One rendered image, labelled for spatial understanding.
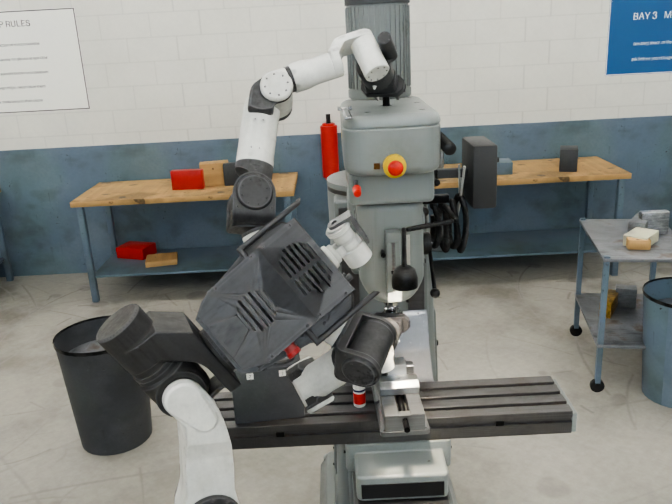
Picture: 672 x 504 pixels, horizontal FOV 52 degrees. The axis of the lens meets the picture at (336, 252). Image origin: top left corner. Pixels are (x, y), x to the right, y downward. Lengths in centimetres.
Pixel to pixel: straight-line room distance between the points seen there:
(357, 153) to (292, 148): 448
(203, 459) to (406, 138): 93
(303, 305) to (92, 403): 253
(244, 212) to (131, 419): 250
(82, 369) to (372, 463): 194
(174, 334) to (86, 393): 233
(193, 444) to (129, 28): 514
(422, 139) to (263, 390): 93
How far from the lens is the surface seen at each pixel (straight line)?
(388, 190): 191
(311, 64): 173
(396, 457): 224
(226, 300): 145
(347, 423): 221
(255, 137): 164
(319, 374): 167
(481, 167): 228
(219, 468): 169
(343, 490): 298
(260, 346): 144
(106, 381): 375
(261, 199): 154
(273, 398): 220
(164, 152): 644
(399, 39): 217
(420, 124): 179
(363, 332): 157
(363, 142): 179
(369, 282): 204
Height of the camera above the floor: 211
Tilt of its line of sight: 18 degrees down
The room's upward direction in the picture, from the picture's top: 3 degrees counter-clockwise
